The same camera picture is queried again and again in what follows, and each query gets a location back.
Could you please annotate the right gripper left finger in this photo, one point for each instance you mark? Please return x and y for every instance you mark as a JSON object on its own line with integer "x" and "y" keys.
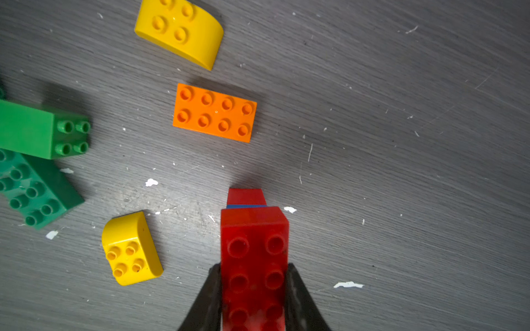
{"x": 206, "y": 311}

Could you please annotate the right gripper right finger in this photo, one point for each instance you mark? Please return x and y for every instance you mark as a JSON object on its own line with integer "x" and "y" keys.
{"x": 301, "y": 312}

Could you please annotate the red long lego brick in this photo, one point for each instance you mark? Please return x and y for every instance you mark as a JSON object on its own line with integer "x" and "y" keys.
{"x": 254, "y": 259}

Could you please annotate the red square lego brick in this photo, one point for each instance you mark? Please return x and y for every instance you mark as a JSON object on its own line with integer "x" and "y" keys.
{"x": 239, "y": 196}

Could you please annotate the blue square lego brick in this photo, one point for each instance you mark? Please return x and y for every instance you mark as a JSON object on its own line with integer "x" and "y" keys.
{"x": 245, "y": 206}

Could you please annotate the yellow curved lego brick near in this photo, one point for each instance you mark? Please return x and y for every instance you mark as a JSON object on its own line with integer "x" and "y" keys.
{"x": 130, "y": 250}

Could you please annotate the yellow curved lego brick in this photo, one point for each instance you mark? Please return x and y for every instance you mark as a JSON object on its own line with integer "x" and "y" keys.
{"x": 130, "y": 250}
{"x": 182, "y": 28}

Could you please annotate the orange flat lego brick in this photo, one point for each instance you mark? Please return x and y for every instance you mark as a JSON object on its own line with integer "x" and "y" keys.
{"x": 214, "y": 113}

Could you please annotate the dark green wide lego brick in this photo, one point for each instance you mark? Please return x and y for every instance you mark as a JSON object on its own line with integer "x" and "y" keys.
{"x": 36, "y": 188}

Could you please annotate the light green square lego brick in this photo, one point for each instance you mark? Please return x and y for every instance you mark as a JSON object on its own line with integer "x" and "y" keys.
{"x": 43, "y": 131}

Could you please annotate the yellow curved lego brick far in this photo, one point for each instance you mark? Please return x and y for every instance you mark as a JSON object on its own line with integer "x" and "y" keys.
{"x": 182, "y": 28}

